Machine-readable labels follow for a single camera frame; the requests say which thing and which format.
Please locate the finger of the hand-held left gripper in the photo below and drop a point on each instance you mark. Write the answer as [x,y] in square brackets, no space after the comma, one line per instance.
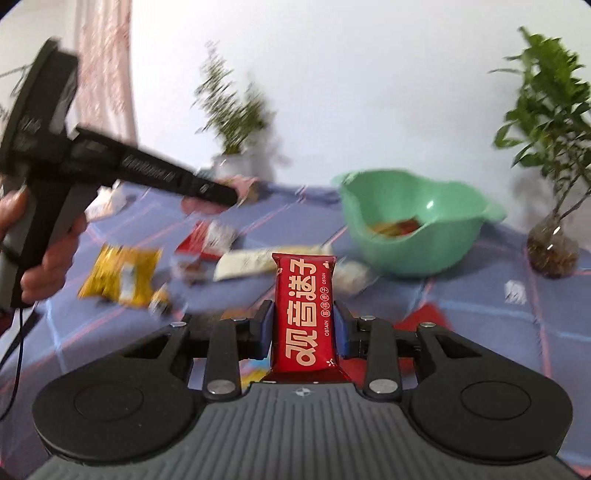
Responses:
[161,173]

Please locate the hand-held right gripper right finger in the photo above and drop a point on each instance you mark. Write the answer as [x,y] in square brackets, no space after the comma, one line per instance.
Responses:
[340,332]

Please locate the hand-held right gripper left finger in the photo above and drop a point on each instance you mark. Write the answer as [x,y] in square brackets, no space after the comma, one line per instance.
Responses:
[267,332]

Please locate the long red snack packet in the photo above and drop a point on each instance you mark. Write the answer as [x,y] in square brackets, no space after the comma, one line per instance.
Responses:
[304,300]

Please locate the pink puffy snack packet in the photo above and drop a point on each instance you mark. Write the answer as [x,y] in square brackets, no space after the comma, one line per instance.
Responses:
[244,189]

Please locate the clear nut packet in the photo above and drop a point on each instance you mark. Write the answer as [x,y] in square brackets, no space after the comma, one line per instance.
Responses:
[189,270]

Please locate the gold chocolate ball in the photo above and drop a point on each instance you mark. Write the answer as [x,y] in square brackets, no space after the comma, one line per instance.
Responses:
[159,301]

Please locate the green plastic bowl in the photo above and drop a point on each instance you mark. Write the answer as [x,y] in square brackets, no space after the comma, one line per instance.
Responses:
[438,249]

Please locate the person's left hand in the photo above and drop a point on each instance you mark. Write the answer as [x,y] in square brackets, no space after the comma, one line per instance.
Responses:
[55,263]

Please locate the clear white candy packet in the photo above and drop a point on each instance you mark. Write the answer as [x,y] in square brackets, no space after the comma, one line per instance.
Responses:
[352,274]

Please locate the cream and green long packet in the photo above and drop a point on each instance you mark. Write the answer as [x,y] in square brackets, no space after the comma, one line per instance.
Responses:
[249,263]

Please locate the red and white snack packet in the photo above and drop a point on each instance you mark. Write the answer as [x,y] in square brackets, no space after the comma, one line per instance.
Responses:
[203,240]

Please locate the pink patterned curtain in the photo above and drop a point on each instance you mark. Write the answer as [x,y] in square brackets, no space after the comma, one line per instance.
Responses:
[106,69]

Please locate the plant in clear cup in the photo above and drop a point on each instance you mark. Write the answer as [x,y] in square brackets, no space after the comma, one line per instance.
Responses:
[233,138]

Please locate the yellow snack bag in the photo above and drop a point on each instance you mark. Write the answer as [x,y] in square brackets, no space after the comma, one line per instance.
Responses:
[120,272]

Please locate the blue plaid cloth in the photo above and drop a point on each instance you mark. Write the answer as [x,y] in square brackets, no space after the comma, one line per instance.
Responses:
[485,332]

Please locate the white cloth label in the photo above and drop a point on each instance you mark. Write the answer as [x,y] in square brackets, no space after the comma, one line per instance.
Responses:
[515,291]

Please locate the plant in round glass vase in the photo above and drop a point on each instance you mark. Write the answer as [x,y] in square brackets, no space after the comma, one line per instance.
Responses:
[551,249]

